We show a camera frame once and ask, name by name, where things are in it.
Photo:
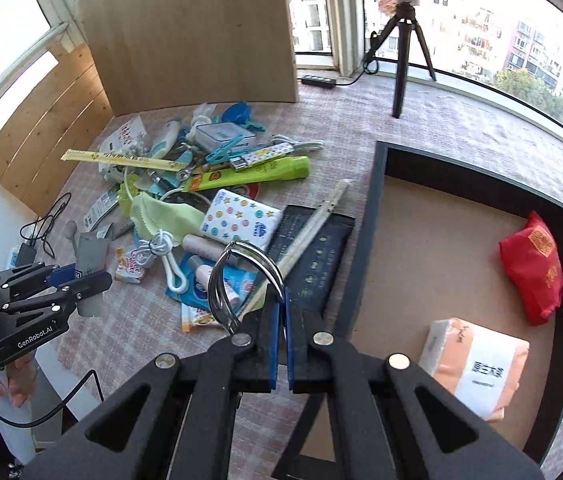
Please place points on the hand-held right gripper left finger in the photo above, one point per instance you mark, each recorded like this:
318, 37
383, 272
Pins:
274, 350

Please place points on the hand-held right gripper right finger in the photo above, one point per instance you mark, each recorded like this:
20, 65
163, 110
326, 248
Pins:
289, 350

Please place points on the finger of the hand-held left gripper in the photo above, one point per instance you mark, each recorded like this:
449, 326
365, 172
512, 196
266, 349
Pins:
76, 287
21, 275

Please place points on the grey sachet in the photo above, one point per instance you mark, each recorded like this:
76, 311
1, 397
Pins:
92, 255

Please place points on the large steel spring clip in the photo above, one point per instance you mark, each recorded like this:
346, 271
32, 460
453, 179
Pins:
221, 290

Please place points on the white blue printed packet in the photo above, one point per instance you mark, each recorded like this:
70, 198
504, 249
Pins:
104, 210

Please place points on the black drawer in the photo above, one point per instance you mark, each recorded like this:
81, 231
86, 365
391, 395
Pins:
376, 220

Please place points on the pink checked desktop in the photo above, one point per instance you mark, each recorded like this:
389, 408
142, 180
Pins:
341, 125

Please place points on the person's left hand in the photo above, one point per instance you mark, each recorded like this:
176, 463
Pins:
16, 382

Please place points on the grey charger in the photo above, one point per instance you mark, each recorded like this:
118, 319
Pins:
24, 255

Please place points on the black printed pouch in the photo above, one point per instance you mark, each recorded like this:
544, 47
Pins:
319, 255

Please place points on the blue tissue packet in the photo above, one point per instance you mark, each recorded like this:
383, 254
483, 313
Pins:
186, 285

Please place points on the green lens cloth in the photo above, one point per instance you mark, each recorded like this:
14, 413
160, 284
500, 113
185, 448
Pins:
161, 215

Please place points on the beige cylinder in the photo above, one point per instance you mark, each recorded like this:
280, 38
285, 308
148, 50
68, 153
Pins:
201, 246

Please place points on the wrapped white chopsticks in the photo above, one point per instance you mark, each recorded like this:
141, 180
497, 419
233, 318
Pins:
311, 225

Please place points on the yellow chopstick sleeve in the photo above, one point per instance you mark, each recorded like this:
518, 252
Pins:
121, 158

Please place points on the wooden slat panel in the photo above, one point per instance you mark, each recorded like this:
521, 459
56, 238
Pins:
46, 135

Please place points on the white ink-painting box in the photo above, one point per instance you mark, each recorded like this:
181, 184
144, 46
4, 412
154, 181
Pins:
124, 135

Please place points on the steel bulldog clip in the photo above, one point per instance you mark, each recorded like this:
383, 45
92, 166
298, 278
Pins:
186, 167

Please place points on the white blue lotion tube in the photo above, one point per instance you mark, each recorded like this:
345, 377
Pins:
164, 140

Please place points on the green tube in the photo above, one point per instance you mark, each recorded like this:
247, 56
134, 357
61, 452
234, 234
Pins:
261, 172

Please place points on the orange white tissue pack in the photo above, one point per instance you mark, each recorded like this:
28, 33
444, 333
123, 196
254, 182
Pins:
481, 365

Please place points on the patterned lighter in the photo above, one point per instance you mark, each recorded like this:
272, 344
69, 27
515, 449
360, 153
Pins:
261, 155

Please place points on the blue plastic clothespin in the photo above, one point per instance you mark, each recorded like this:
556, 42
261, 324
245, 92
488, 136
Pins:
224, 151

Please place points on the grey blue box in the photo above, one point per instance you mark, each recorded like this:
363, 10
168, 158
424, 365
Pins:
221, 136

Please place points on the clear bag of cotton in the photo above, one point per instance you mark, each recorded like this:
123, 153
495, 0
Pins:
204, 112

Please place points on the blue round case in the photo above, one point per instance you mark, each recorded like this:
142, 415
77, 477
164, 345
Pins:
236, 110

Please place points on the red packet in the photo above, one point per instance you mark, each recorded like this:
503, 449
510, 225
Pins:
531, 270

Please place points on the black power strip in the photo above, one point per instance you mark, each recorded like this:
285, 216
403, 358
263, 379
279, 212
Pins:
317, 81

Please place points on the upright wooden board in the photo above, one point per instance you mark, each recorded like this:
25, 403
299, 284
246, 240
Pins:
186, 35

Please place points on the black tripod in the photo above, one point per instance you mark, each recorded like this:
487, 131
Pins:
401, 60

